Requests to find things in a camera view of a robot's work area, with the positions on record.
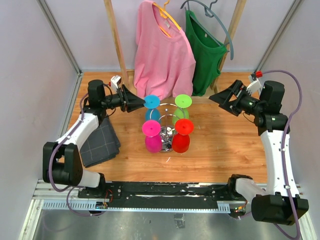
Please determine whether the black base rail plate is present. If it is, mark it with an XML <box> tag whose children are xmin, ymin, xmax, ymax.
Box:
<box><xmin>77</xmin><ymin>180</ymin><xmax>248</xmax><ymax>210</ymax></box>

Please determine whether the grey slotted cable duct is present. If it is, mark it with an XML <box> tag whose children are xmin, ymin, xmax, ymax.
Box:
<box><xmin>41</xmin><ymin>200</ymin><xmax>231</xmax><ymax>214</ymax></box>

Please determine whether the wooden clothes rack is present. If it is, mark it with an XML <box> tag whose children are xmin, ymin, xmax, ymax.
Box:
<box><xmin>103</xmin><ymin>0</ymin><xmax>247</xmax><ymax>94</ymax></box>

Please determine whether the green wine glass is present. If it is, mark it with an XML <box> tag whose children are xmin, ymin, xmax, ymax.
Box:
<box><xmin>172</xmin><ymin>94</ymin><xmax>192</xmax><ymax>125</ymax></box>

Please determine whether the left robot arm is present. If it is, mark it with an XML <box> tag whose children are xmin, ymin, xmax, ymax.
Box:
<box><xmin>42</xmin><ymin>75</ymin><xmax>145</xmax><ymax>198</ymax></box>

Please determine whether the orange clothes hanger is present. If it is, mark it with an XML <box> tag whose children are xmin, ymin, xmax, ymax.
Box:
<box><xmin>152</xmin><ymin>0</ymin><xmax>182</xmax><ymax>39</ymax></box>

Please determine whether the dark grey checked cloth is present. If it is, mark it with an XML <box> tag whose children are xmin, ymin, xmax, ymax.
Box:
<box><xmin>80</xmin><ymin>117</ymin><xmax>121</xmax><ymax>168</ymax></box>

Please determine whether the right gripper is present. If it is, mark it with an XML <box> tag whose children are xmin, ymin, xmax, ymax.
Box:
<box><xmin>209</xmin><ymin>79</ymin><xmax>264</xmax><ymax>117</ymax></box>

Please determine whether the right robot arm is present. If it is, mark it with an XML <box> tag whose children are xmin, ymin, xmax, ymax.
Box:
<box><xmin>209</xmin><ymin>80</ymin><xmax>309</xmax><ymax>226</ymax></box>

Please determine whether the green tank top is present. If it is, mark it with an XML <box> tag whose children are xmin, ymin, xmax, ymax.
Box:
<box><xmin>185</xmin><ymin>10</ymin><xmax>227</xmax><ymax>96</ymax></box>

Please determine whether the red wine glass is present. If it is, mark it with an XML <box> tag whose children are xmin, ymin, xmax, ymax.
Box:
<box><xmin>172</xmin><ymin>118</ymin><xmax>194</xmax><ymax>153</ymax></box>

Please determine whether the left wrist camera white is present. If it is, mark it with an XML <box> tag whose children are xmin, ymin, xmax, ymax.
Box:
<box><xmin>109</xmin><ymin>75</ymin><xmax>122</xmax><ymax>92</ymax></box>

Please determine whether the pink wine glass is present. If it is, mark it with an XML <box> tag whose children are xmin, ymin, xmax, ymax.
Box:
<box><xmin>142</xmin><ymin>120</ymin><xmax>162</xmax><ymax>153</ymax></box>

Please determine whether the pink t-shirt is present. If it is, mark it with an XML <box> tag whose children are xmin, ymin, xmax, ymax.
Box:
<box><xmin>133</xmin><ymin>0</ymin><xmax>196</xmax><ymax>100</ymax></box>

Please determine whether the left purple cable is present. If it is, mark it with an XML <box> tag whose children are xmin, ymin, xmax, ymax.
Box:
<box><xmin>46</xmin><ymin>84</ymin><xmax>111</xmax><ymax>217</ymax></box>

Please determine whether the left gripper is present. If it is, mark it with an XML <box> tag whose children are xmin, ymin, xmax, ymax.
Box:
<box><xmin>101</xmin><ymin>84</ymin><xmax>146</xmax><ymax>113</ymax></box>

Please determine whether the blue wine glass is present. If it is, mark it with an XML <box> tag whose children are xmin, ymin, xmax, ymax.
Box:
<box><xmin>144</xmin><ymin>94</ymin><xmax>161</xmax><ymax>123</ymax></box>

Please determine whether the chrome wine glass rack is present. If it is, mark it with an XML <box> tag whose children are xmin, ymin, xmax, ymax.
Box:
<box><xmin>145</xmin><ymin>103</ymin><xmax>189</xmax><ymax>153</ymax></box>

